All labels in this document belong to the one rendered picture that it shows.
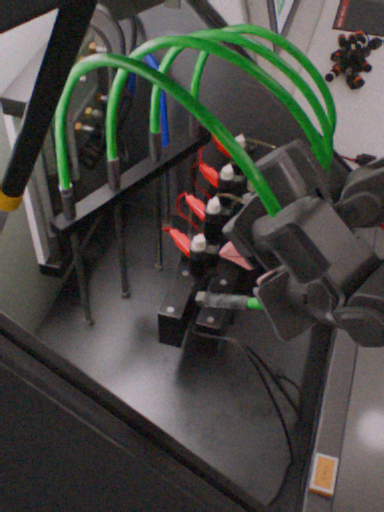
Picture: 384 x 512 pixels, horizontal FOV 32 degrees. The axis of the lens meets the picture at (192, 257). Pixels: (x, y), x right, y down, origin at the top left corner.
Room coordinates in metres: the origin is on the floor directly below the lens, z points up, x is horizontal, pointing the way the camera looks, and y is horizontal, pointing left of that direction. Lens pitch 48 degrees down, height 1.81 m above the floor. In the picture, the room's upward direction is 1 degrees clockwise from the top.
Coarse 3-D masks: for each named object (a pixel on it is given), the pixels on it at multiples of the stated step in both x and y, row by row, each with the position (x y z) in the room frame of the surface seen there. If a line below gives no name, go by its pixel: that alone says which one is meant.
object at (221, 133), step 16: (80, 64) 0.67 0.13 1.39; (96, 64) 0.65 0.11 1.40; (112, 64) 0.63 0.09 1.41; (128, 64) 0.62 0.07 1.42; (144, 64) 0.61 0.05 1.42; (160, 80) 0.59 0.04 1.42; (64, 96) 0.69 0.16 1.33; (176, 96) 0.58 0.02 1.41; (192, 96) 0.57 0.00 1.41; (64, 112) 0.70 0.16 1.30; (192, 112) 0.56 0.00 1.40; (208, 112) 0.56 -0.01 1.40; (64, 128) 0.70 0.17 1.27; (208, 128) 0.55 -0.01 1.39; (224, 128) 0.55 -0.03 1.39; (64, 144) 0.71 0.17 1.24; (224, 144) 0.54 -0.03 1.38; (64, 160) 0.71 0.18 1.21; (240, 160) 0.53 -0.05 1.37; (64, 176) 0.71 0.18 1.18; (256, 176) 0.52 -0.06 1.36; (64, 192) 0.71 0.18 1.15; (272, 192) 0.51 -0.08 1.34; (272, 208) 0.50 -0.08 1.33; (256, 304) 0.50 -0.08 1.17
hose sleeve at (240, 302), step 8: (208, 296) 0.55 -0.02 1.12; (216, 296) 0.54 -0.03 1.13; (224, 296) 0.53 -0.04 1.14; (232, 296) 0.53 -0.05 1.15; (240, 296) 0.52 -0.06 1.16; (248, 296) 0.52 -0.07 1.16; (208, 304) 0.54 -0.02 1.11; (216, 304) 0.53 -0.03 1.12; (224, 304) 0.53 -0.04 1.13; (232, 304) 0.52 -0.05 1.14; (240, 304) 0.51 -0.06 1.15
